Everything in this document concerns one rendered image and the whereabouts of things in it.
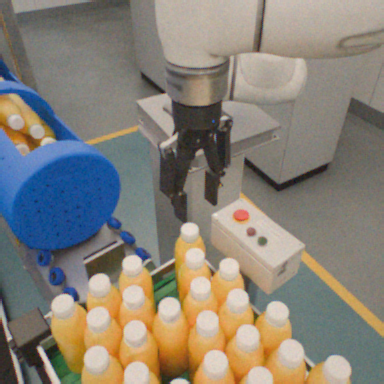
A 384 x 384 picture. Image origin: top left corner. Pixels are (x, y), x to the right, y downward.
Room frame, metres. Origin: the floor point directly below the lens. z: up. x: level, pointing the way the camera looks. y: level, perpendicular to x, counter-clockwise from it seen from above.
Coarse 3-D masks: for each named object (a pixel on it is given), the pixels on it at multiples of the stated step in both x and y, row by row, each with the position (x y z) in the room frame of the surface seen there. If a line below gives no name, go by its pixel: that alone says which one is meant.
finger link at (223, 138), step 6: (228, 120) 0.55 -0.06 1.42; (228, 126) 0.54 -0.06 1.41; (216, 132) 0.56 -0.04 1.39; (222, 132) 0.54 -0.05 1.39; (228, 132) 0.54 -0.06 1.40; (216, 138) 0.56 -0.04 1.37; (222, 138) 0.54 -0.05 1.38; (228, 138) 0.54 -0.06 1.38; (216, 144) 0.56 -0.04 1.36; (222, 144) 0.54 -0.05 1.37; (228, 144) 0.54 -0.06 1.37; (216, 150) 0.56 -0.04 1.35; (222, 150) 0.55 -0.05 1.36; (228, 150) 0.54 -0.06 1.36; (222, 156) 0.55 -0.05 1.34; (228, 156) 0.55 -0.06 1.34; (228, 162) 0.55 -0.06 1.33
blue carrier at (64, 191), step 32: (0, 64) 1.45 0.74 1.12; (32, 96) 1.07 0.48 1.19; (0, 128) 0.83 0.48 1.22; (64, 128) 1.03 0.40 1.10; (0, 160) 0.73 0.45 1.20; (32, 160) 0.69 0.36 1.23; (64, 160) 0.70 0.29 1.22; (96, 160) 0.75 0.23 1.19; (0, 192) 0.67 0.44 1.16; (32, 192) 0.65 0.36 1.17; (64, 192) 0.69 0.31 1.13; (96, 192) 0.74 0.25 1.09; (32, 224) 0.63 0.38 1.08; (64, 224) 0.68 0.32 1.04; (96, 224) 0.73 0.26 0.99
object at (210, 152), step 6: (210, 132) 0.51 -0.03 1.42; (210, 138) 0.51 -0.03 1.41; (210, 144) 0.51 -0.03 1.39; (204, 150) 0.53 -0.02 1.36; (210, 150) 0.52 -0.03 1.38; (210, 156) 0.53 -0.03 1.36; (216, 156) 0.53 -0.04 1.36; (210, 162) 0.54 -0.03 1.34; (216, 162) 0.53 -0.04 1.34; (210, 168) 0.55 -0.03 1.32; (216, 168) 0.53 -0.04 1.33; (222, 174) 0.53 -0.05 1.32
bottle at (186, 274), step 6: (186, 264) 0.51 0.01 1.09; (204, 264) 0.51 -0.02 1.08; (180, 270) 0.51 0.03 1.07; (186, 270) 0.50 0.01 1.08; (192, 270) 0.50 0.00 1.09; (198, 270) 0.50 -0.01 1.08; (204, 270) 0.50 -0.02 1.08; (180, 276) 0.50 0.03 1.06; (186, 276) 0.49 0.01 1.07; (192, 276) 0.49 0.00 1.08; (198, 276) 0.49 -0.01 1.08; (204, 276) 0.49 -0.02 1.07; (210, 276) 0.51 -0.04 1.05; (180, 282) 0.50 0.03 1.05; (186, 282) 0.49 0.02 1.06; (210, 282) 0.50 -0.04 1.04; (180, 288) 0.50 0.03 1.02; (186, 288) 0.48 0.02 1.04; (180, 294) 0.50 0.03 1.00; (180, 300) 0.50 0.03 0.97; (180, 306) 0.50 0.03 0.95
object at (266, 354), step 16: (256, 320) 0.40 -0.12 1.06; (288, 320) 0.39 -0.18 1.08; (272, 336) 0.36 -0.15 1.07; (288, 336) 0.36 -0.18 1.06; (240, 352) 0.32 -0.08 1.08; (256, 352) 0.32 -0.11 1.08; (272, 352) 0.33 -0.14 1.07; (240, 368) 0.31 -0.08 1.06; (272, 368) 0.30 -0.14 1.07; (288, 368) 0.29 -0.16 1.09; (304, 368) 0.30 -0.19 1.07; (320, 368) 0.30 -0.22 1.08
